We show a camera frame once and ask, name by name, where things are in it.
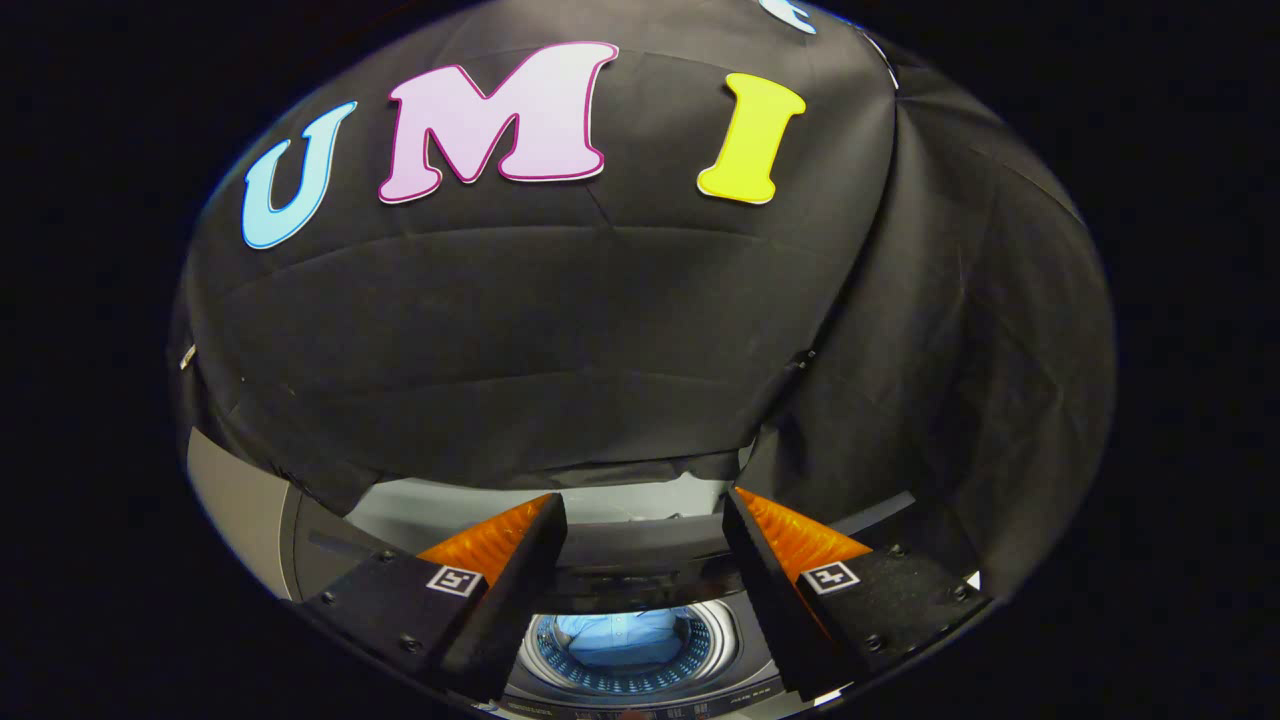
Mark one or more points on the black backdrop cloth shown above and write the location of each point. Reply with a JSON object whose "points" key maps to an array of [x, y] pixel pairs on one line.
{"points": [[560, 330]]}

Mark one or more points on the light blue polo shirt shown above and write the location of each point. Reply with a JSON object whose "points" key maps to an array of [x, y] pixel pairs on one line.
{"points": [[620, 640]]}

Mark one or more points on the black washing machine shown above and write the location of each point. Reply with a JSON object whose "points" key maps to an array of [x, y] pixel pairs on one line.
{"points": [[740, 625]]}

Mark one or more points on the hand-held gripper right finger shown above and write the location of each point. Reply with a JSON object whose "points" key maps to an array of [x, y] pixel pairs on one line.
{"points": [[775, 600]]}

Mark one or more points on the silver clip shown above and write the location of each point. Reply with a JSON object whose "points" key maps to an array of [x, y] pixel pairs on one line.
{"points": [[187, 356]]}

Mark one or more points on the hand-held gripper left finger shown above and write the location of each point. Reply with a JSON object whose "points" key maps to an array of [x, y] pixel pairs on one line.
{"points": [[515, 600]]}

